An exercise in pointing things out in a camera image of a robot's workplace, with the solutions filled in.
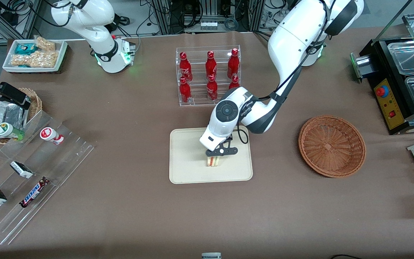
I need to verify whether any small light wicker basket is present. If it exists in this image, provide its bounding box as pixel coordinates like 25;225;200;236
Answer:
0;87;43;145

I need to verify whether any cream rectangular serving tray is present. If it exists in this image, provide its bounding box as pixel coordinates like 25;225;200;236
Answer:
169;126;253;185

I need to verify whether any white snack tray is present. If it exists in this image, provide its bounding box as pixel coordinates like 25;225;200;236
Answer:
2;39;68;74

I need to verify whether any large brown wicker basket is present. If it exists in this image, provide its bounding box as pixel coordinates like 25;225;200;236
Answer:
298;115;367;178

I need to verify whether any silver foil wrapped pack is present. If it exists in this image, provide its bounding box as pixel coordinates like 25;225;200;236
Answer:
0;101;28;137

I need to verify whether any green-labelled drink bottle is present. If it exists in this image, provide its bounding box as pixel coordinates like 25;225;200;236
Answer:
0;122;25;141

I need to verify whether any clear acrylic bottle rack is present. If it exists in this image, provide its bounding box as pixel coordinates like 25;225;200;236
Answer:
176;46;242;106

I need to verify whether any large rice cracker pack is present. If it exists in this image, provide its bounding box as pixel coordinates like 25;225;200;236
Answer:
10;50;59;68

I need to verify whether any teal snack packet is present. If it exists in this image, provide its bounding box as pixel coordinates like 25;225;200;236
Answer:
15;43;38;55

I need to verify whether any red-capped white yogurt bottle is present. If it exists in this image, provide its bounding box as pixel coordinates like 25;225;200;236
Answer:
40;127;64;145

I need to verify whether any small rice cracker pack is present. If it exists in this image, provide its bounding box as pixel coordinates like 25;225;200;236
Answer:
34;36;56;51

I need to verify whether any clear acrylic tiered snack rack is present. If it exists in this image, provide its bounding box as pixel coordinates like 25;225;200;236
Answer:
0;110;96;245

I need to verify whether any Snickers chocolate bar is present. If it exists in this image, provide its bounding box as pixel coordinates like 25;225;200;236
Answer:
19;177;50;208

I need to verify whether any black food warmer appliance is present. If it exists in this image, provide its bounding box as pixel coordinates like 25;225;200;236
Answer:
351;13;414;135

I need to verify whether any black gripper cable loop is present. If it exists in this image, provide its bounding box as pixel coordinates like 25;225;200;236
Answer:
236;125;249;144

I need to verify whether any aluminium frame post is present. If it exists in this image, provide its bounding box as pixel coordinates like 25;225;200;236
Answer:
152;0;171;35

